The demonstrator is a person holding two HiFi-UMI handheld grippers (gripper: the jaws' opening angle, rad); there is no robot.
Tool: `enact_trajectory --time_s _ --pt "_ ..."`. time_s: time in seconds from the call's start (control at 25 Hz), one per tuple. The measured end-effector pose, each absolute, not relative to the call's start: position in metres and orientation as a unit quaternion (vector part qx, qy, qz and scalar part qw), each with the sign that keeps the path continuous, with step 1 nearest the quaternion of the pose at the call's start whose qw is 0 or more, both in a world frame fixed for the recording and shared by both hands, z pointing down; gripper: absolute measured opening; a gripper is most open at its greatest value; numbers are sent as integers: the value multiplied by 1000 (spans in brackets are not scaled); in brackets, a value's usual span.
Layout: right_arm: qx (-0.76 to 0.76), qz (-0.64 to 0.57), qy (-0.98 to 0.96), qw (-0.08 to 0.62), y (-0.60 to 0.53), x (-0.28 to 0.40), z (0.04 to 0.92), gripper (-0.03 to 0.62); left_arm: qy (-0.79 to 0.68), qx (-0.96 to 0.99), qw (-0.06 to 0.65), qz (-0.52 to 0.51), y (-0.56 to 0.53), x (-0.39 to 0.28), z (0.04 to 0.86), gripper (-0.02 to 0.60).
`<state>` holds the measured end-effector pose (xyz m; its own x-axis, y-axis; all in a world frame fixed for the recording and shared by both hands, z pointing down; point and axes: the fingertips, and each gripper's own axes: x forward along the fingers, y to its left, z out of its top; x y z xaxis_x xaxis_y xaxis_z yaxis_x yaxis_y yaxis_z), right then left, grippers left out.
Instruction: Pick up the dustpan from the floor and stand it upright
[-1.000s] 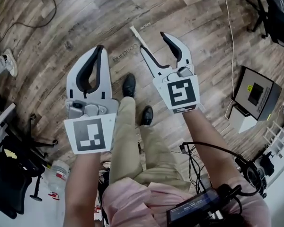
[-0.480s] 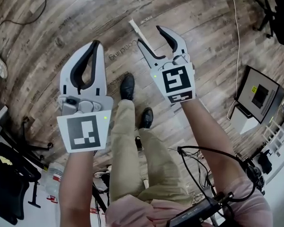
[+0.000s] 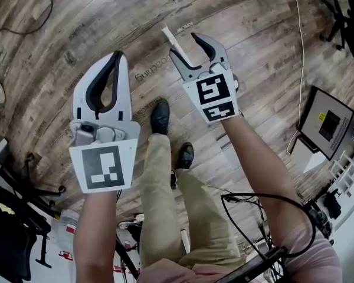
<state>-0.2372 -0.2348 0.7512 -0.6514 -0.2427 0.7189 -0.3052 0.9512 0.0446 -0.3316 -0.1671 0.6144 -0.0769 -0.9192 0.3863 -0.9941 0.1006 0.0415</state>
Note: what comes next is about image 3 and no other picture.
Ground person's right forearm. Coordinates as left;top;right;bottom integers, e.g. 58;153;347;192
220;115;315;249

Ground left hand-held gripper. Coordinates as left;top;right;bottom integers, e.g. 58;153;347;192
68;51;141;194

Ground grey computer case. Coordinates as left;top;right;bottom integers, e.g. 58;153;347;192
296;85;354;162

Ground black leather shoe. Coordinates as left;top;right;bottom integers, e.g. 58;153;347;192
176;142;195;170
150;100;171;136

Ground person's left forearm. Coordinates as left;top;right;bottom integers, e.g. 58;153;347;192
73;186;122;283

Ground black folding chair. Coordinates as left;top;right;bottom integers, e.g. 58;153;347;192
0;154;67;280

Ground wooden floor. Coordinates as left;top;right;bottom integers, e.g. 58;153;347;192
0;0;354;249

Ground black looped cable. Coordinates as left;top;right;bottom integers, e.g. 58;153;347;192
220;192;317;259

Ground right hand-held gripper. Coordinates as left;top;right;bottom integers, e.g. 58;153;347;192
168;32;240;124

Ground white box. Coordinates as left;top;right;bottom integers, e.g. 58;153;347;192
290;137;326;174

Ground person's khaki trousers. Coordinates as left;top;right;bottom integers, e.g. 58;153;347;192
137;133;246;269

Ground black flat device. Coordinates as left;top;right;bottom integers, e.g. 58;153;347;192
221;245;287;283

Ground long white cable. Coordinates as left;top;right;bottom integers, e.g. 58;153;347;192
286;0;307;156

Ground person's pink shirt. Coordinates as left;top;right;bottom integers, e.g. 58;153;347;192
137;222;343;283

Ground white slatted rack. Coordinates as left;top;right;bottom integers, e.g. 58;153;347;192
331;154;354;195

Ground black office chair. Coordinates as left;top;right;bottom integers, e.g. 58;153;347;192
310;0;354;62

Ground clear plastic bottle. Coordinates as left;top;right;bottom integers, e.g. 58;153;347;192
51;209;78;259

